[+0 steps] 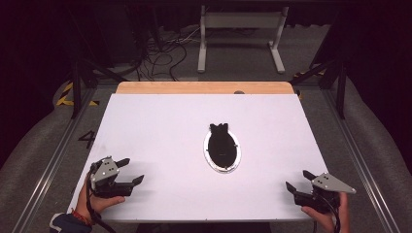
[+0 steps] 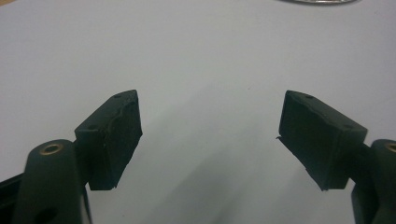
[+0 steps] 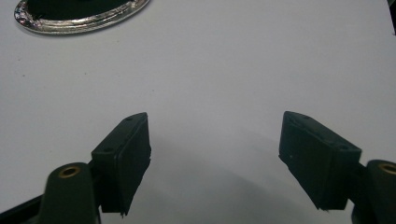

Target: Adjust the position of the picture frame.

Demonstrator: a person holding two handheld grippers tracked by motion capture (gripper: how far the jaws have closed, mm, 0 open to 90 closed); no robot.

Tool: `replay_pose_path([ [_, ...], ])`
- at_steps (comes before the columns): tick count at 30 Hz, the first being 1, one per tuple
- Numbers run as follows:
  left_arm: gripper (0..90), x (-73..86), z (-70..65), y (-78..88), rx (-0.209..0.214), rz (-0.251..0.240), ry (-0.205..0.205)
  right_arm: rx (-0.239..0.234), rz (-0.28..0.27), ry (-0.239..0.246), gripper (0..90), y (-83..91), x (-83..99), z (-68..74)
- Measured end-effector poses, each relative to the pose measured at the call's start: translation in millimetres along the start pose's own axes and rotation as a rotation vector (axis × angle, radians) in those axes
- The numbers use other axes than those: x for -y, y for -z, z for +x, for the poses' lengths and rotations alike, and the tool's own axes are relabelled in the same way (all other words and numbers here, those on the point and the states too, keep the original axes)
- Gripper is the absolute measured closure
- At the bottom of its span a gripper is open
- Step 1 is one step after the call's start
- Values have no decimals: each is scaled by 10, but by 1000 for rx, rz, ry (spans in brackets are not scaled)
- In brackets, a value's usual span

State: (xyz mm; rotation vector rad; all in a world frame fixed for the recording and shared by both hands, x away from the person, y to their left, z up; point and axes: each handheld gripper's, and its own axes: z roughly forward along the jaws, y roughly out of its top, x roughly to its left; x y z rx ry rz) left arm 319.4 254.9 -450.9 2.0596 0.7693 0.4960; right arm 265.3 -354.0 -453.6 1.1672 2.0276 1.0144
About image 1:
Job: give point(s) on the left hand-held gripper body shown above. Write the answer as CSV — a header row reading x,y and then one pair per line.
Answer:
x,y
103,171

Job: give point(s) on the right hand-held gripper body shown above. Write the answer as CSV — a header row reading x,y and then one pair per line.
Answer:
x,y
327,184

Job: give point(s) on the oval silver photo frame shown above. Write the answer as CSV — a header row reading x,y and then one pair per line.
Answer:
x,y
223,149

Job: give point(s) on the person's left hand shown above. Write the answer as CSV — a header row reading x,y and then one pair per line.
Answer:
x,y
97,204

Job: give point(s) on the person's right hand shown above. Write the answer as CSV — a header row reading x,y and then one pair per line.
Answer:
x,y
324,220

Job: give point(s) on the white table sheet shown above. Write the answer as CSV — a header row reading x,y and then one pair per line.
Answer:
x,y
162,129

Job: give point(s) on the yellow black floor tape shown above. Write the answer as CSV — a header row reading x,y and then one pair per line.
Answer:
x,y
307,73
66,93

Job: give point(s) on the black metal stand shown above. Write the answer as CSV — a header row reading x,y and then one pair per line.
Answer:
x,y
340,87
76,87

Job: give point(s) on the wooden table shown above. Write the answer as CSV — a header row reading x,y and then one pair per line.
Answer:
x,y
194,87

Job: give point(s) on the round dark table grommet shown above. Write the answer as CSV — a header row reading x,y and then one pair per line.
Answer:
x,y
239,92

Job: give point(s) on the white metal stand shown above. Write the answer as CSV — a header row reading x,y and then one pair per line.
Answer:
x,y
243,20

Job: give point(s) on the aluminium floor rail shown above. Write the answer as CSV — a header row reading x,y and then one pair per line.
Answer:
x,y
55,155
356,152

